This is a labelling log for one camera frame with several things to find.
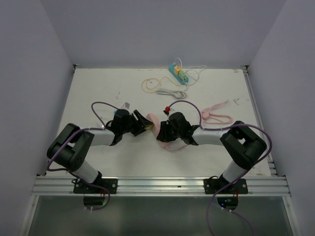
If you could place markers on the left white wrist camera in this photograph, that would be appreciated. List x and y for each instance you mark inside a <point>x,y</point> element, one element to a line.
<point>126,106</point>

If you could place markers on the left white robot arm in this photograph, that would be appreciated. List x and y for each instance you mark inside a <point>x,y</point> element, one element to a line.
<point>69,150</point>

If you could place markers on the yellow plug adapter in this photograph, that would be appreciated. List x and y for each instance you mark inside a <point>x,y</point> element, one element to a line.
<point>148,127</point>

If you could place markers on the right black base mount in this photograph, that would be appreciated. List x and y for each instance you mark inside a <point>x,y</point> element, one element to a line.
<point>214,184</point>

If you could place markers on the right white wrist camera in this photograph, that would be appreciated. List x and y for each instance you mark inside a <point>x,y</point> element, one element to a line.
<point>168,111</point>

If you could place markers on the aluminium front rail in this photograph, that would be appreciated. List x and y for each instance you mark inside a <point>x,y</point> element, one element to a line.
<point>162,187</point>

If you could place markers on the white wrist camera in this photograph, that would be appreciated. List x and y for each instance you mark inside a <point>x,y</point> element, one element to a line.
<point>168,111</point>
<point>126,106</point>

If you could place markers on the yellow plug on teal strip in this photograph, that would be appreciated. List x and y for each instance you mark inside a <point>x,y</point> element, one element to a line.
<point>177,70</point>

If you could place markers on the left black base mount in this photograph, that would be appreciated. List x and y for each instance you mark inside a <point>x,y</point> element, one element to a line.
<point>101,186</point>

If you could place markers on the green plug on teal strip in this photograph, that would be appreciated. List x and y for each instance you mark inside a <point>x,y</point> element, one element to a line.
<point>182,75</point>

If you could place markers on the teal power strip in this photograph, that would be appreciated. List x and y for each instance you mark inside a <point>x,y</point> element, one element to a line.
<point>171,70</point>

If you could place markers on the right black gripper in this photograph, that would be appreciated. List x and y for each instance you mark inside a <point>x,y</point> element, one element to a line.
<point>163,135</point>

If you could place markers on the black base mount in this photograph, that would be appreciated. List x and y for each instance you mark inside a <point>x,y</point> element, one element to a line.
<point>101,186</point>
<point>214,184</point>

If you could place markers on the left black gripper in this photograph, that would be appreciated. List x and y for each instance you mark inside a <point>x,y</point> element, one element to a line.
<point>141,123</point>

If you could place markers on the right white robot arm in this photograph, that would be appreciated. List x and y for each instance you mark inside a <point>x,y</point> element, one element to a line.
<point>243,145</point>

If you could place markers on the pink power strip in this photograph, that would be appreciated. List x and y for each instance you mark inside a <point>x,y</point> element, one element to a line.
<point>155,130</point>

